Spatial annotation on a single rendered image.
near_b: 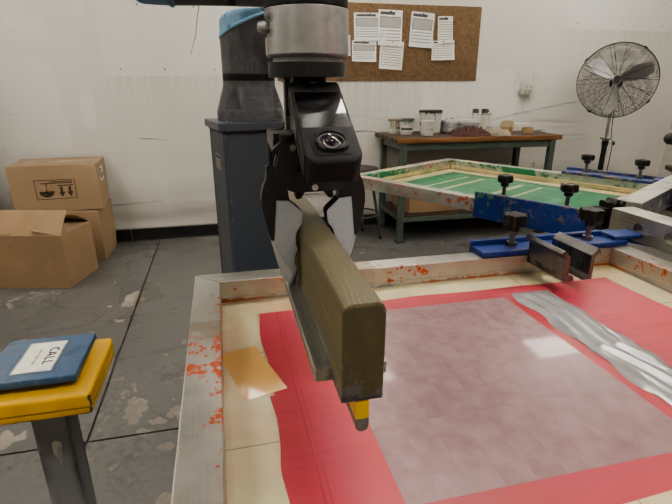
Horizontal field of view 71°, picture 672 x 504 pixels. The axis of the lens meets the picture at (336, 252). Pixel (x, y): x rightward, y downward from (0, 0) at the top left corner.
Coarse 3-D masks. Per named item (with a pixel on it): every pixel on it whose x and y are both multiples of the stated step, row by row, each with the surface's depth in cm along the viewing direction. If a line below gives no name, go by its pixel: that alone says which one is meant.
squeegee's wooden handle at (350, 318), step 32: (288, 192) 59; (320, 224) 46; (320, 256) 38; (320, 288) 37; (352, 288) 32; (320, 320) 38; (352, 320) 30; (384, 320) 31; (352, 352) 31; (384, 352) 32; (352, 384) 32
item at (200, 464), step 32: (448, 256) 84; (480, 256) 84; (512, 256) 84; (608, 256) 89; (640, 256) 84; (224, 288) 73; (256, 288) 74; (192, 320) 61; (192, 352) 54; (192, 384) 48; (192, 416) 43; (224, 416) 48; (192, 448) 39; (224, 448) 42; (192, 480) 36; (224, 480) 37
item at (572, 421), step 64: (384, 384) 54; (448, 384) 54; (512, 384) 54; (576, 384) 54; (320, 448) 44; (384, 448) 44; (448, 448) 44; (512, 448) 44; (576, 448) 44; (640, 448) 44
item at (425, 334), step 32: (512, 288) 79; (544, 288) 79; (576, 288) 79; (608, 288) 79; (288, 320) 68; (416, 320) 68; (448, 320) 68; (480, 320) 68; (512, 320) 68; (544, 320) 68; (608, 320) 68; (640, 320) 68; (288, 352) 60; (416, 352) 60; (448, 352) 60; (480, 352) 60; (512, 352) 60; (544, 352) 60; (288, 384) 54; (320, 384) 54
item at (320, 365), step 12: (288, 288) 48; (300, 288) 48; (300, 300) 45; (300, 312) 43; (300, 324) 41; (312, 324) 41; (312, 336) 39; (312, 348) 37; (312, 360) 36; (324, 360) 36; (384, 360) 36; (312, 372) 36; (324, 372) 35; (384, 372) 36
